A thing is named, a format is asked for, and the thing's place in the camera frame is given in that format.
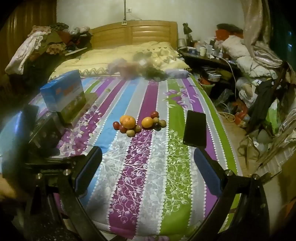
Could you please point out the large orange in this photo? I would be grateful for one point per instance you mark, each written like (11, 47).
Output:
(127, 121)

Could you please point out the purple packet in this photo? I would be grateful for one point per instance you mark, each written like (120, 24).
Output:
(178, 73)

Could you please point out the dark clothes pile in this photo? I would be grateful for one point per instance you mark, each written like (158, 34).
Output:
(67, 37)

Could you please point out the green plastic bag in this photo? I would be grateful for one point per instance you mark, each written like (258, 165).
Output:
(274, 114)

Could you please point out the white cup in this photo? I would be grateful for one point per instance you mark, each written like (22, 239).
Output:
(203, 51)

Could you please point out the pale yellow quilt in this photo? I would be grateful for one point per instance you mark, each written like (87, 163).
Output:
(111, 55)

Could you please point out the pile of bedding and clothes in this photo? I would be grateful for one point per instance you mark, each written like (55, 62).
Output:
(249, 58)

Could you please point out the metal wall pipe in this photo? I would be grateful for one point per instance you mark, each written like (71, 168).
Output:
(124, 10)

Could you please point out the light blue plastic basin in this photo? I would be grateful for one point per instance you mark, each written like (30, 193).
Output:
(11, 136)

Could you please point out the black desk lamp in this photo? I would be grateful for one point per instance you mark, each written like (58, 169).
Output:
(186, 30)

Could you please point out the black smartphone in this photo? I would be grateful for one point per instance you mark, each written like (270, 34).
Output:
(194, 128)

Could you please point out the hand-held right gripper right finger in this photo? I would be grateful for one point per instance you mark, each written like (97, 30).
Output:
(208, 172)

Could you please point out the beige curtain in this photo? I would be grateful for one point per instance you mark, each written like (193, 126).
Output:
(254, 20)

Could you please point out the red plastic bag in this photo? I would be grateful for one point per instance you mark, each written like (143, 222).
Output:
(240, 114)

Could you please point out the purple plastic bag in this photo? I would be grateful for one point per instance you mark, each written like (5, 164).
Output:
(114, 64)

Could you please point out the brown kiwi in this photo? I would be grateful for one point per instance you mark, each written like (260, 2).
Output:
(162, 123)
(156, 120)
(138, 128)
(130, 133)

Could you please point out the striped floral bedsheet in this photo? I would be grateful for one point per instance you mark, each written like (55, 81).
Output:
(143, 173)

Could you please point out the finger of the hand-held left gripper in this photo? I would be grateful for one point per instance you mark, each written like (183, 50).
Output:
(55, 162)

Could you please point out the small orange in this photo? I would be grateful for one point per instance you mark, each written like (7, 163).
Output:
(147, 122)

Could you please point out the small red plum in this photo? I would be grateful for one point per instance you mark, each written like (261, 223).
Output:
(122, 129)
(154, 114)
(116, 125)

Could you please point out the dark nightstand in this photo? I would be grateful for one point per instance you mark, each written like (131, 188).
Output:
(203, 61)

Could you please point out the black printed box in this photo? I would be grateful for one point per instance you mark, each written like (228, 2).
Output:
(45, 135)

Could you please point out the wooden bed headboard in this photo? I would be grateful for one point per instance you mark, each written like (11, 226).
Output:
(138, 32)

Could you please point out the black garment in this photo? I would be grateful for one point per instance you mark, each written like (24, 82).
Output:
(263, 99)

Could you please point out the metal jar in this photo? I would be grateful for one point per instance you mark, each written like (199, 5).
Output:
(181, 43)

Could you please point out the brown wooden wardrobe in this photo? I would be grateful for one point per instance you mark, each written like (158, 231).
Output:
(20, 16)

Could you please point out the blue and green carton box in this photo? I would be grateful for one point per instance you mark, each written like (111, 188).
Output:
(62, 95)

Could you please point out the dark plum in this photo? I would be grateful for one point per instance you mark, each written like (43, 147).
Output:
(158, 127)

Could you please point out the green leafy vegetables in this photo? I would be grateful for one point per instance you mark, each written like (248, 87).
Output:
(155, 73)

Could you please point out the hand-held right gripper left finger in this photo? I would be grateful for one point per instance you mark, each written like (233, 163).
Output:
(85, 172)

